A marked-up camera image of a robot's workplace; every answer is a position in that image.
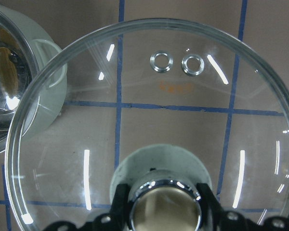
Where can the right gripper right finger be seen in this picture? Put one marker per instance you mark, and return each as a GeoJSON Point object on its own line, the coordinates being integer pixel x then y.
{"type": "Point", "coordinates": [213, 215]}

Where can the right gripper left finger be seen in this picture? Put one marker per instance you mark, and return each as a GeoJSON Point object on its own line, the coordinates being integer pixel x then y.
{"type": "Point", "coordinates": [120, 207]}

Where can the glass pot lid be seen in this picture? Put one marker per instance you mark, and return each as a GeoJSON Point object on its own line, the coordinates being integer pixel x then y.
{"type": "Point", "coordinates": [160, 105]}

